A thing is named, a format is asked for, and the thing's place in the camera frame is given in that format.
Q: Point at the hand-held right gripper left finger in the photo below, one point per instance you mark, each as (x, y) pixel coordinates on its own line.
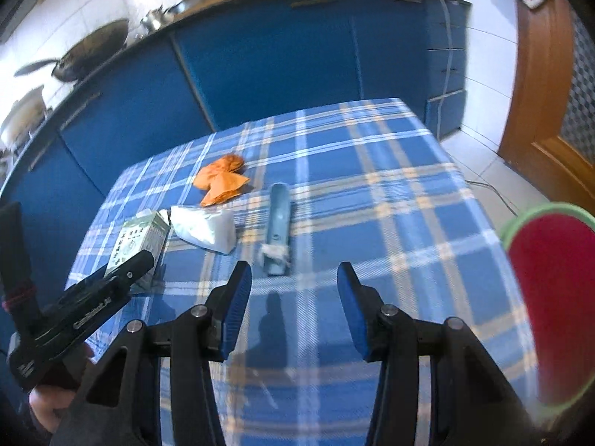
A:
(234, 306)

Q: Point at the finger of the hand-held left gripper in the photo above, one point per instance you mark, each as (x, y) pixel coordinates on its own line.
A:
(125, 274)

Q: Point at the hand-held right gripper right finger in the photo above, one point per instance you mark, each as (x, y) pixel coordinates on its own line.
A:
(353, 311)

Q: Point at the pale green carton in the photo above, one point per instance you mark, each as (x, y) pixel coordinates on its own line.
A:
(135, 237)

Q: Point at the white packet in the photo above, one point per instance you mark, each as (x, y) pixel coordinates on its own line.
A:
(204, 227)

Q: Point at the teal slim tube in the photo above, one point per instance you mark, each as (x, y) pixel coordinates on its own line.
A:
(279, 213)

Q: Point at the orange mesh bag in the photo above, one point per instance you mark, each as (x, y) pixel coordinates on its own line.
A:
(223, 181)

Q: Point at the person's left hand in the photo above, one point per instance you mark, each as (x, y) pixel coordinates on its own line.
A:
(49, 404)

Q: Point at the small white paper scrap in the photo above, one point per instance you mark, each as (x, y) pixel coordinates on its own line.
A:
(276, 252)

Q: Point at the blue plaid tablecloth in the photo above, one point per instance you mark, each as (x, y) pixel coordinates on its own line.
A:
(372, 195)

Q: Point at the red stool with green rim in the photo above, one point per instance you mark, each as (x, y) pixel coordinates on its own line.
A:
(553, 297)

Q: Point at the dark wok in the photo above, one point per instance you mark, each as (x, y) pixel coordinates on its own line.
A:
(93, 51)

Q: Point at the blue kitchen cabinet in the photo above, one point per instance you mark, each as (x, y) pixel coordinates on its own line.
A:
(279, 55)

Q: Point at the wooden door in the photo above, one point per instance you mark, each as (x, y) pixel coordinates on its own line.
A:
(534, 102)

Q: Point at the steel bowl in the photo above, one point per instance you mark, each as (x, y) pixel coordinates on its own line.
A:
(195, 0)

